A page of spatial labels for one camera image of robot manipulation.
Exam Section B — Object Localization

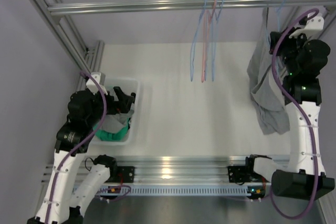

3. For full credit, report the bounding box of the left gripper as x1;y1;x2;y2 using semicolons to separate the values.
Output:
86;86;134;126

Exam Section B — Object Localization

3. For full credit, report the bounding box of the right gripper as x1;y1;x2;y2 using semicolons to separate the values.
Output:
268;27;309;76

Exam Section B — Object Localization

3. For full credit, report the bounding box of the grey tank top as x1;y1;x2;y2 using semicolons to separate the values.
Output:
247;8;290;135
101;104;135;134

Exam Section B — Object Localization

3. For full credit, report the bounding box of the green tank top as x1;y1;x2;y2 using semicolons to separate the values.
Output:
95;125;130;142

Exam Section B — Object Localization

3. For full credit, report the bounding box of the pink wire hanger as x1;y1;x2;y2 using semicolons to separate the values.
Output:
201;0;217;83

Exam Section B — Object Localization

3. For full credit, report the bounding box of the light blue wire hanger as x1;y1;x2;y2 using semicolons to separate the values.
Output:
190;0;207;82

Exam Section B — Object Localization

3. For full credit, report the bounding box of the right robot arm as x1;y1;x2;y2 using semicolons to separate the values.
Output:
244;30;335;200

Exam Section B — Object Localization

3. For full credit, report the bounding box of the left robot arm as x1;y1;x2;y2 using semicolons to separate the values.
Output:
27;87;136;223

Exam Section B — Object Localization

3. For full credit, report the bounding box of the white plastic basket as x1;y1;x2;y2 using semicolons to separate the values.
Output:
90;77;141;146

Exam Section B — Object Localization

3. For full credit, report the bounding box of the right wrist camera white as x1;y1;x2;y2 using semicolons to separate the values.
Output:
289;16;324;38

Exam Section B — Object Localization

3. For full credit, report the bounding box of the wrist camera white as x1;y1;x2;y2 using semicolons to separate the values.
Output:
86;72;108;95
289;16;324;38

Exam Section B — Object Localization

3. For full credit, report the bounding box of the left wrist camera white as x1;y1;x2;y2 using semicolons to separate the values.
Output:
86;72;108;95

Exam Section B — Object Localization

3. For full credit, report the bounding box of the left aluminium frame strut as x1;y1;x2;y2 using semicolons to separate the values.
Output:
29;0;105;72

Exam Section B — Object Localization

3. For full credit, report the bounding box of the aluminium hanging rail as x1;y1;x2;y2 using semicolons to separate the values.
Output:
47;0;336;16

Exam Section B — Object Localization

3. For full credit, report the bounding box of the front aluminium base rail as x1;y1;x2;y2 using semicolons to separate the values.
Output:
41;155;289;184

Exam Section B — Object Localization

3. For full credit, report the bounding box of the grey slotted cable duct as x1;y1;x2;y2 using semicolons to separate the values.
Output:
96;184;265;197

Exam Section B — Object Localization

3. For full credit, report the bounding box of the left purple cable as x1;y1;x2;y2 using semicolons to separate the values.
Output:
44;70;132;222

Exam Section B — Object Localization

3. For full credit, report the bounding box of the purple cable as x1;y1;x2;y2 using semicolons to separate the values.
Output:
270;8;321;221
44;70;132;222

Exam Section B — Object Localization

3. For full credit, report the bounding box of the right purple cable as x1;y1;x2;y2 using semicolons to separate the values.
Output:
270;8;321;221

